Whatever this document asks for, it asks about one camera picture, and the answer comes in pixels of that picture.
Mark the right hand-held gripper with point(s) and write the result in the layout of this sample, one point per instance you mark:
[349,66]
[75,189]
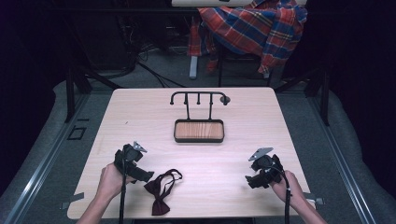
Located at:
[264,174]

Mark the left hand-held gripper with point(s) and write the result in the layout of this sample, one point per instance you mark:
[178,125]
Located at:
[132,161]

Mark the dark red bow tie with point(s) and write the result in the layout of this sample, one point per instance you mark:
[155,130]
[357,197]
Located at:
[162,189]

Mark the black rack with wooden tray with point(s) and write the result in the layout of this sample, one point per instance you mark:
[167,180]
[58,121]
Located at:
[199,124]

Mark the person's right hand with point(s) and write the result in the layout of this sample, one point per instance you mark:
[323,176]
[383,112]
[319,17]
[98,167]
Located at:
[288,188]

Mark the person's left hand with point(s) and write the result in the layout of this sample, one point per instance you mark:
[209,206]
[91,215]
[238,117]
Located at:
[109,183]

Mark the black metal stand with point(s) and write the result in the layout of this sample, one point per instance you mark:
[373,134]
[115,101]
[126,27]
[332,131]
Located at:
[73,93]
[317,93]

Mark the chair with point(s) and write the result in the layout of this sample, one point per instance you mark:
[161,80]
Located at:
[236,67]

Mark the red blue plaid shirt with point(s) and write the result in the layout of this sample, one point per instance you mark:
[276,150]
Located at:
[249,28]

